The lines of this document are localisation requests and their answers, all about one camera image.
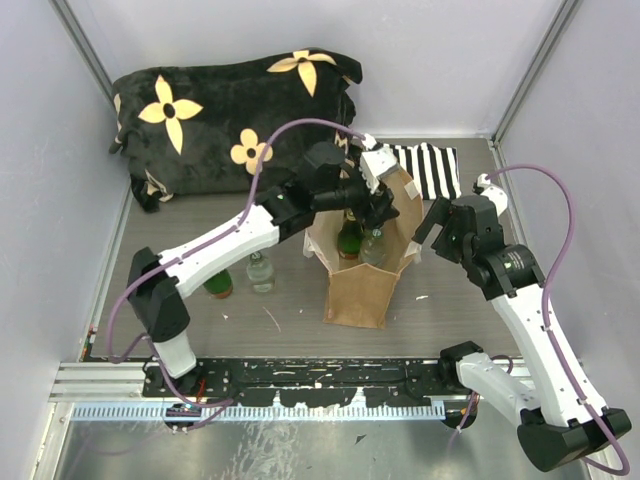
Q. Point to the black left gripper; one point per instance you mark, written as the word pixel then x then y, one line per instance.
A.
pixel 373 216

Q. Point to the aluminium frame rail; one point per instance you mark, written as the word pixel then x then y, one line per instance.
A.
pixel 137 392

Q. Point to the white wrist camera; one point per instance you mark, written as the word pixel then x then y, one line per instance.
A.
pixel 483 186
pixel 376 165

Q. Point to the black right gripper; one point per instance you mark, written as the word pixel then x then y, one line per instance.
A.
pixel 438 213

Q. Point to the brown canvas tote bag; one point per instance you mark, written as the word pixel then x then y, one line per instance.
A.
pixel 359 294

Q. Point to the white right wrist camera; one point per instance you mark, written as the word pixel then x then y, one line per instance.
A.
pixel 483 186

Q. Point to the black plush flower pillow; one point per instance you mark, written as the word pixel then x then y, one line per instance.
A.
pixel 213 129

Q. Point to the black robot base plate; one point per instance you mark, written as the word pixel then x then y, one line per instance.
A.
pixel 319 382

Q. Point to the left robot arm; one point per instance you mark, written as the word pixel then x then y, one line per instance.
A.
pixel 160 283

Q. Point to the clear Chang soda bottle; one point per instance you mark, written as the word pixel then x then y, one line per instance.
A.
pixel 373 248

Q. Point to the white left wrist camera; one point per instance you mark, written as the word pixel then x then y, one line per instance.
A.
pixel 376 165

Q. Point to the green Perrier bottle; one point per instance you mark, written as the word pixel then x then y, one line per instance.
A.
pixel 220 285

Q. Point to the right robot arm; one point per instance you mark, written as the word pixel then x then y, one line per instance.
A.
pixel 561 417

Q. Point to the black white striped cloth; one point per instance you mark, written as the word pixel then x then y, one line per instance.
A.
pixel 434 170

